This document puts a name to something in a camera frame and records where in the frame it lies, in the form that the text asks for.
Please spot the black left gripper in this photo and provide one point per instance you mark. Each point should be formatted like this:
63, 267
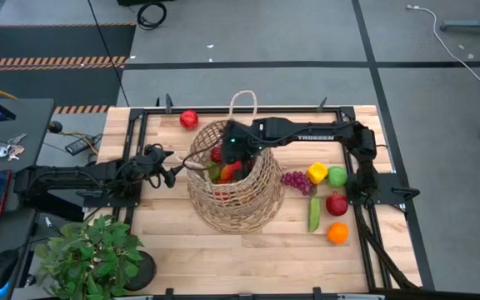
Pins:
146, 168

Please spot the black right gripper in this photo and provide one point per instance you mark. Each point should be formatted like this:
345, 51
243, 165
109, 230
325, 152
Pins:
248, 143

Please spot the red bell pepper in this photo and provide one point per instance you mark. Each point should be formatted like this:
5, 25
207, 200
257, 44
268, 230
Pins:
236, 166

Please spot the open-weave wicker basket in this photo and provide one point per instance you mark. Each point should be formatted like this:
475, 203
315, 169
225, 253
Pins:
265, 183

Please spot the red yellow mango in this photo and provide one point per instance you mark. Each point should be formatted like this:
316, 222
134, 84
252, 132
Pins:
224, 174

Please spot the green pear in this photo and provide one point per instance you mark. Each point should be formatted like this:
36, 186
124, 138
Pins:
213, 171

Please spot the dark red apple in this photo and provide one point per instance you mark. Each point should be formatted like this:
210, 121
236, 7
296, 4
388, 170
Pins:
216, 154

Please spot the red round fruit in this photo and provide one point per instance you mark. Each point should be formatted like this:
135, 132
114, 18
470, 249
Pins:
222, 196

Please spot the yellow bell pepper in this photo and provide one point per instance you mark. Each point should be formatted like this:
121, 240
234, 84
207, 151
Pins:
317, 173

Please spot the green cucumber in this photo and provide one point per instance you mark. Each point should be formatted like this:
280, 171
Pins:
314, 214

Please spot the green apple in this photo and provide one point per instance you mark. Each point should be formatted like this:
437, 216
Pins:
337, 176

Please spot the orange fruit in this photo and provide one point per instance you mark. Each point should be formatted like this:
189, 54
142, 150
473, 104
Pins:
338, 232

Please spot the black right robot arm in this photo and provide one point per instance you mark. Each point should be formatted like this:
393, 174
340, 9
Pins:
290, 129

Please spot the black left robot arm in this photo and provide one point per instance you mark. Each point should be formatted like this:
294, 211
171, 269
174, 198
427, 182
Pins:
56, 179

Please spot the purple grape bunch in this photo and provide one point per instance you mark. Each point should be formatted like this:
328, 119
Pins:
296, 180

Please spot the black power adapter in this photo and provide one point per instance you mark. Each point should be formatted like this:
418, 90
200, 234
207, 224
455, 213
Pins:
78, 145

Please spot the black plant pot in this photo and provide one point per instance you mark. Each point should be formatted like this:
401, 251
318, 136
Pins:
144, 271

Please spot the black round knob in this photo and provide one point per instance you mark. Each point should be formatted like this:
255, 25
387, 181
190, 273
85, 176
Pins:
55, 126

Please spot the green leafy plant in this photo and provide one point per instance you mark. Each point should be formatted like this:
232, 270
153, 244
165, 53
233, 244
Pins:
90, 258

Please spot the black side desk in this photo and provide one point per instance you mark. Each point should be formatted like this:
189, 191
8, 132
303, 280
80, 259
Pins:
27, 125

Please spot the bunch of metal keys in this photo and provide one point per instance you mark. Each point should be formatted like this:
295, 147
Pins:
16, 146

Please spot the black hazard-striped floor mat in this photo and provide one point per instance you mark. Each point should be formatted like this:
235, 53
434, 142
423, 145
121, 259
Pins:
56, 41

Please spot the black computer mouse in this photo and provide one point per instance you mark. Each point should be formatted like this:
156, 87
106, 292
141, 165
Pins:
0, 271

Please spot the grey desk foot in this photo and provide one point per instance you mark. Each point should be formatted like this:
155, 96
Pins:
461, 27

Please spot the black frame clamp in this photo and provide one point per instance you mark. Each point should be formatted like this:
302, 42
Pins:
321, 104
317, 292
168, 103
168, 293

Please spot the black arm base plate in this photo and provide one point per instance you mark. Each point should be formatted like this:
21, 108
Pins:
390, 187
115, 202

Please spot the black metal table frame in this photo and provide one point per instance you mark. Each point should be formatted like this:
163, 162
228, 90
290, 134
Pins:
211, 110

